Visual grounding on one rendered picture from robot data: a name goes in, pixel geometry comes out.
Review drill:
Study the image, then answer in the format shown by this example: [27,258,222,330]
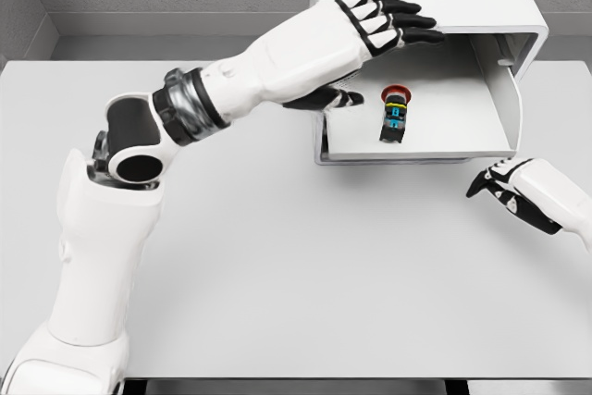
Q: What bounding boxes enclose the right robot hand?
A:
[465,156,575,237]

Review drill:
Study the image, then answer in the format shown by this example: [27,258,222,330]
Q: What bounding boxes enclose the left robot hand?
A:
[258,0,447,113]

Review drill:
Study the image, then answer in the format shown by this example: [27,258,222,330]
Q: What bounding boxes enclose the black red-button load switch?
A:
[378,83,413,144]

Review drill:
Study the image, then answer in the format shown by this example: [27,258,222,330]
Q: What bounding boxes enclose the white cabinet drawer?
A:
[314,31,525,167]

